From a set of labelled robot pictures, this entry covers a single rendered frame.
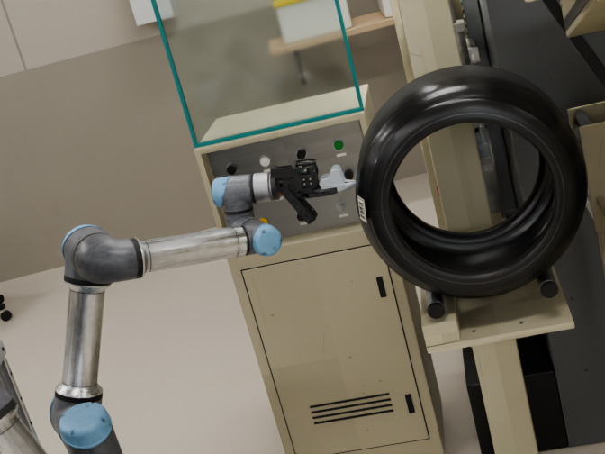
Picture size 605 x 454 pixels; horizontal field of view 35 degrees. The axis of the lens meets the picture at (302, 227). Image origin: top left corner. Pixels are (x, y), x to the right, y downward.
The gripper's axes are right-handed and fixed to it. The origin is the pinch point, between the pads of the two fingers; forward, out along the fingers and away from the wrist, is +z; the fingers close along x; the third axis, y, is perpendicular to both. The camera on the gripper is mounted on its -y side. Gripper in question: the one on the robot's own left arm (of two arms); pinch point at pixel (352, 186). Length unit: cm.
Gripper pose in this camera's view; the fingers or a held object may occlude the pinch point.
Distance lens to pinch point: 245.1
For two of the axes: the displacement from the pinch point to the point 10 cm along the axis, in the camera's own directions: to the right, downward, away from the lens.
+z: 9.9, -1.0, -1.4
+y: -1.4, -9.2, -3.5
